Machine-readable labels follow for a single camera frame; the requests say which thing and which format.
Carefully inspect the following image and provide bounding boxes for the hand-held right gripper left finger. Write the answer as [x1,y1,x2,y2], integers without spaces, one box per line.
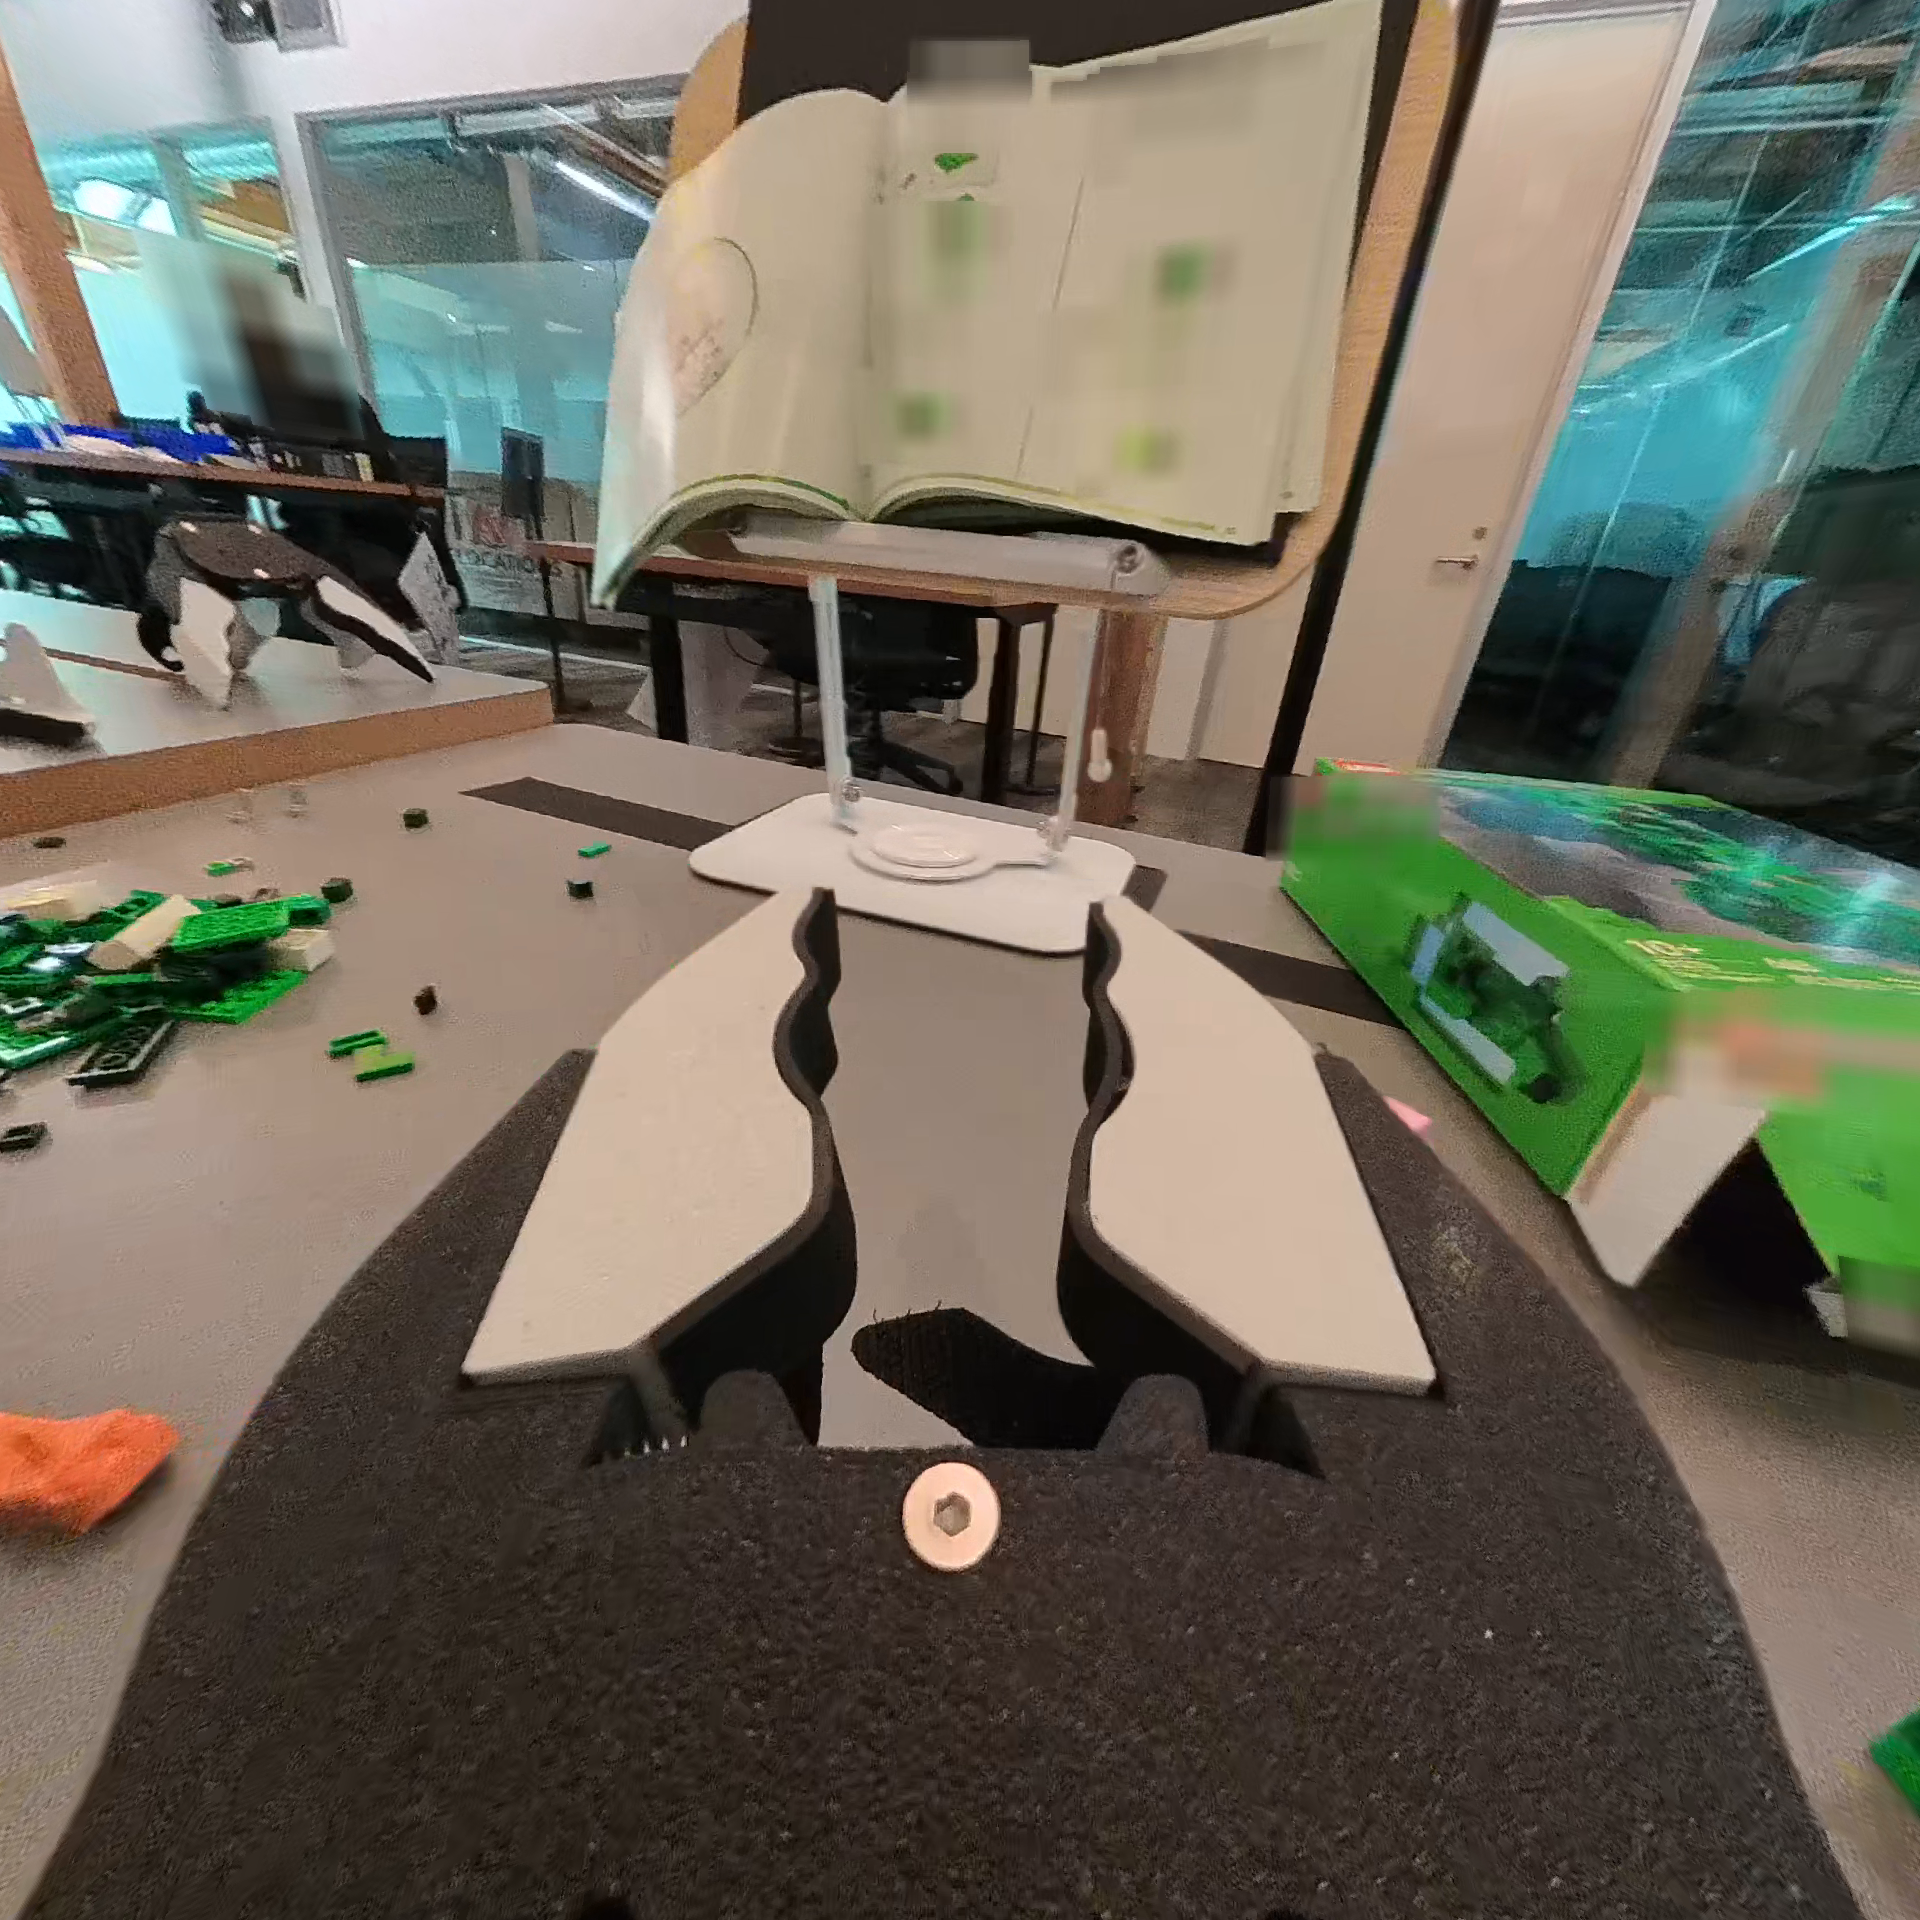
[462,887,859,1450]

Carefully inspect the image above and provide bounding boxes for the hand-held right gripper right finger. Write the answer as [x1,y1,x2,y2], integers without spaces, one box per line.
[1055,895,1439,1396]

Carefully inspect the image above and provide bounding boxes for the pile of lego bricks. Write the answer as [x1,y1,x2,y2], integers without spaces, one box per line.
[0,884,336,1088]

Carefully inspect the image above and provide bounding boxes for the orange brick separator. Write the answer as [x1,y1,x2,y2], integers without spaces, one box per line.
[0,1408,183,1535]

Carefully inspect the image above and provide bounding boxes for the green lego box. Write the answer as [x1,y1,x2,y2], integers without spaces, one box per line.
[1280,757,1920,1360]

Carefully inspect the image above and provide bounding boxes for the white book stand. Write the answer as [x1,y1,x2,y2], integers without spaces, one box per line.
[688,510,1173,954]

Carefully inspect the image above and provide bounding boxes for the black light stand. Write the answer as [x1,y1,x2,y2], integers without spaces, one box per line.
[1260,0,1506,858]

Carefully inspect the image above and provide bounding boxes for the black office chair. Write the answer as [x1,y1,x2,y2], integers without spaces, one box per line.
[743,598,984,798]

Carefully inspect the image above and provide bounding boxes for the spare hand-held gripper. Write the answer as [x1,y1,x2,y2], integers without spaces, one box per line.
[135,517,466,710]

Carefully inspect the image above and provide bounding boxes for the white door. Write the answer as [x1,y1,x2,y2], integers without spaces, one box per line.
[1318,0,1712,842]

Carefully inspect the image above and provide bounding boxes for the white spare finger part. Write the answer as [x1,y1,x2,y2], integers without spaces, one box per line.
[0,621,98,748]

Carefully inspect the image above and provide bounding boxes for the open instruction booklet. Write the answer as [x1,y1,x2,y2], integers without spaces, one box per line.
[591,0,1390,608]

